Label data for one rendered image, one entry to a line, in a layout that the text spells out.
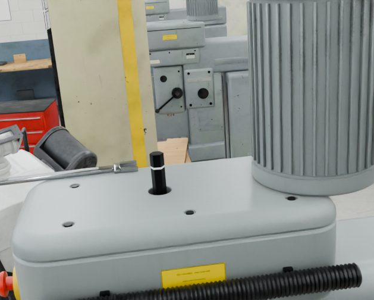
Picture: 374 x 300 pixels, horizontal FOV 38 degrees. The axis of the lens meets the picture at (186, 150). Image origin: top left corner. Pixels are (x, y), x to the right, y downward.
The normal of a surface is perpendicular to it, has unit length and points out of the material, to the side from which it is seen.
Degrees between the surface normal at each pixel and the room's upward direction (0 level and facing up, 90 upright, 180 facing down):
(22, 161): 11
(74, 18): 90
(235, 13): 90
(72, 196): 0
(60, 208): 0
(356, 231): 0
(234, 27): 90
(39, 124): 90
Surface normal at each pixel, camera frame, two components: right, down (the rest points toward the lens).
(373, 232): -0.07, -0.95
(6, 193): 0.46, -0.36
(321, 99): -0.11, 0.33
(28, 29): 0.13, 0.31
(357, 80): 0.36, 0.27
